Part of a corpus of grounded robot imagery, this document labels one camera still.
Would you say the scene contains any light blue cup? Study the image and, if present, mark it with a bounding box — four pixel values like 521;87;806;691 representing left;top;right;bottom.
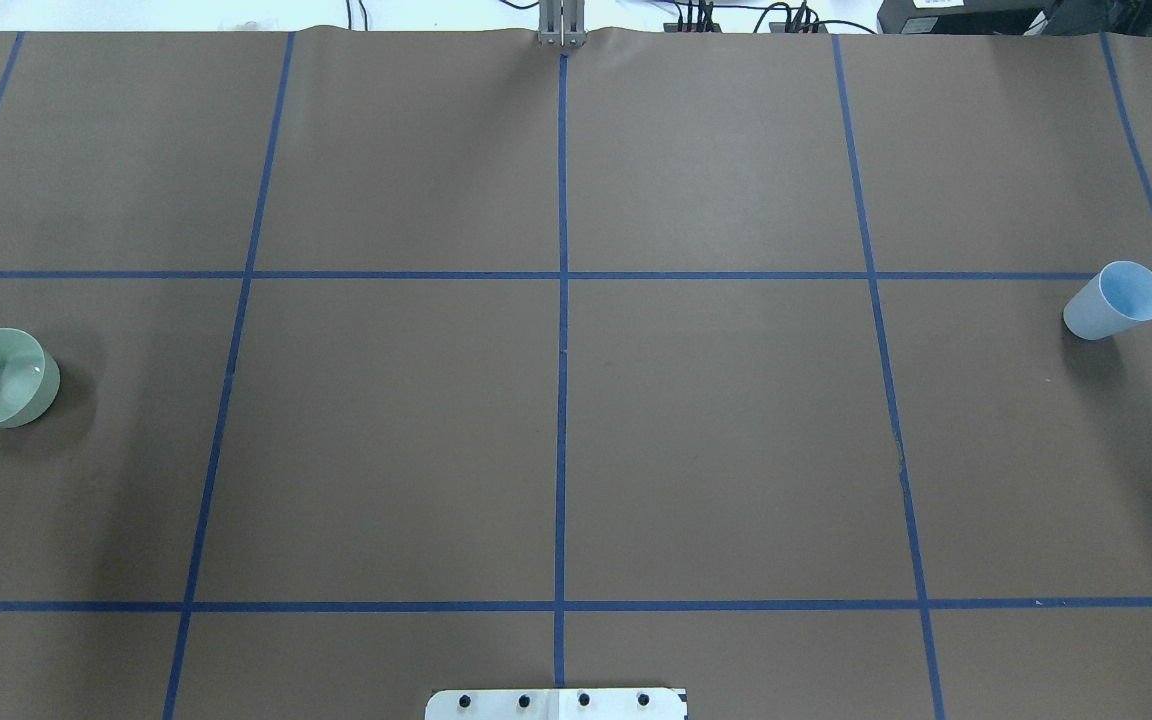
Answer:
1062;260;1152;341

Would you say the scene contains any brown paper table mat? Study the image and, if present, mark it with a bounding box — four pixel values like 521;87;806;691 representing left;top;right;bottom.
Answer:
0;26;1152;719

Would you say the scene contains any aluminium frame post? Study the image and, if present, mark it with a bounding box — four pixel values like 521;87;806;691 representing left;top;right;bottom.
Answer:
538;0;588;50

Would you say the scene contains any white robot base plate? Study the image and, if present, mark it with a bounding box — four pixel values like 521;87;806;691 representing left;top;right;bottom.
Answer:
424;687;689;719

